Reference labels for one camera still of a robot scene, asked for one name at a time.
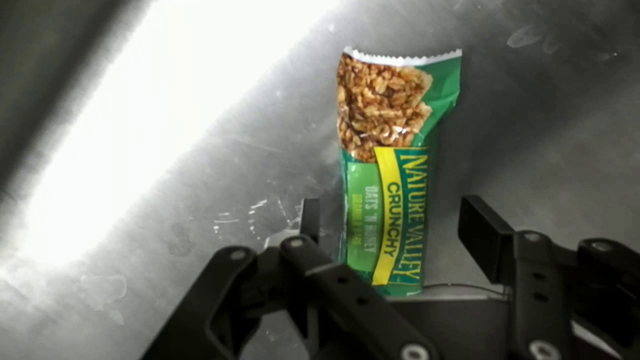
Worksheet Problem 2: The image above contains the stainless steel double sink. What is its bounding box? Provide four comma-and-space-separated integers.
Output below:
0, 0, 640, 360

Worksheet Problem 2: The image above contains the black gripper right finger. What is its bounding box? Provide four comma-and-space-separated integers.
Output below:
459, 194, 640, 360

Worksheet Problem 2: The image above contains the green granola bar wrapper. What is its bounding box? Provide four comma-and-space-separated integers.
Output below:
334, 44, 465, 300

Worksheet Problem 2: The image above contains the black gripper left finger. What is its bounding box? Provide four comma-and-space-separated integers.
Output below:
138, 195, 438, 360

